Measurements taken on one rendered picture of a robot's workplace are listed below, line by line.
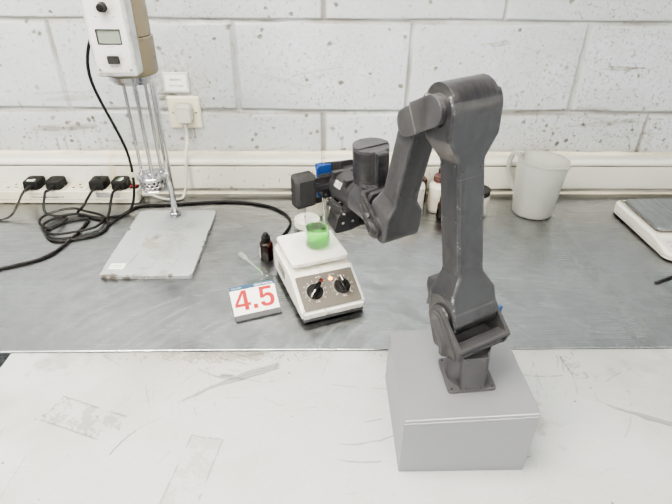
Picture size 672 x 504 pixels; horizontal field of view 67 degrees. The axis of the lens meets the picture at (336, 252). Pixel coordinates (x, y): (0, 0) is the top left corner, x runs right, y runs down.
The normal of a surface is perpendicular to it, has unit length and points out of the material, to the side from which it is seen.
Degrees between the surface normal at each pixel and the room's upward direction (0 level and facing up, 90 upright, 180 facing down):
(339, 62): 90
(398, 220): 98
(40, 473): 0
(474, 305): 71
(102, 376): 0
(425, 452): 90
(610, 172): 90
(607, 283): 0
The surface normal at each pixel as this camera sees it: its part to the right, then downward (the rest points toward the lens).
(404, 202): 0.45, 0.59
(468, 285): 0.41, 0.18
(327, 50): 0.02, 0.53
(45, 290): 0.01, -0.84
